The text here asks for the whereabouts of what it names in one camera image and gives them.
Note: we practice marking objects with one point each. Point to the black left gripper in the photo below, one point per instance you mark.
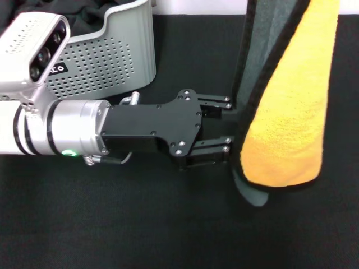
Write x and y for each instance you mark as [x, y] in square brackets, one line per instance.
[157, 126]

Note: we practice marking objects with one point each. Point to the yellow towel with black trim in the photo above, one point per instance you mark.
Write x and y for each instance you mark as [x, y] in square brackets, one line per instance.
[286, 112]

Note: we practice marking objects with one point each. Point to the grey perforated storage box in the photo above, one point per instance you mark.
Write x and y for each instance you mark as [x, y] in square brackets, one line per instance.
[112, 64]

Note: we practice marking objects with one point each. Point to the black tablecloth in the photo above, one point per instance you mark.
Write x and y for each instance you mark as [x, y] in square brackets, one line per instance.
[140, 224]

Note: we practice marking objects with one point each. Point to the black cloth in box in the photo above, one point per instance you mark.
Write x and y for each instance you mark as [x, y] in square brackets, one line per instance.
[87, 15]

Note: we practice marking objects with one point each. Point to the silver camera mount bracket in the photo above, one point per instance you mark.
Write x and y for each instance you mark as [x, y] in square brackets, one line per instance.
[35, 98]

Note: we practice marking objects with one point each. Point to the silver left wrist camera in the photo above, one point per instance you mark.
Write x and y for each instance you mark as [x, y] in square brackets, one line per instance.
[25, 47]

